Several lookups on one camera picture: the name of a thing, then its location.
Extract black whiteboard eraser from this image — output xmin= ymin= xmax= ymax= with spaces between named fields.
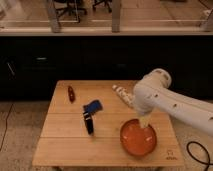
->
xmin=83 ymin=112 xmax=94 ymax=135

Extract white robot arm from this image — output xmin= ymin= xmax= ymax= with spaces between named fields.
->
xmin=133 ymin=68 xmax=213 ymax=136

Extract orange bowl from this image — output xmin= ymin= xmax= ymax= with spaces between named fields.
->
xmin=120 ymin=119 xmax=157 ymax=157

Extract white plastic bottle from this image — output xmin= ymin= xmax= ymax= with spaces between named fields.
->
xmin=112 ymin=85 xmax=133 ymax=108

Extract blue crumpled cloth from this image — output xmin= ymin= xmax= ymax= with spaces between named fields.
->
xmin=83 ymin=100 xmax=103 ymax=114

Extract wooden table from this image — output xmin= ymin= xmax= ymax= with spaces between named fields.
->
xmin=33 ymin=80 xmax=183 ymax=167

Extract red chili pepper toy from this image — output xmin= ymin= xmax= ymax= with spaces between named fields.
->
xmin=68 ymin=86 xmax=75 ymax=103

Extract black office chair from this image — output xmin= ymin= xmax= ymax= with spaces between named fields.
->
xmin=92 ymin=0 xmax=113 ymax=14
xmin=54 ymin=0 xmax=87 ymax=22

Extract black cable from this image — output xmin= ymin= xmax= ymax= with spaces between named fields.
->
xmin=186 ymin=141 xmax=213 ymax=171

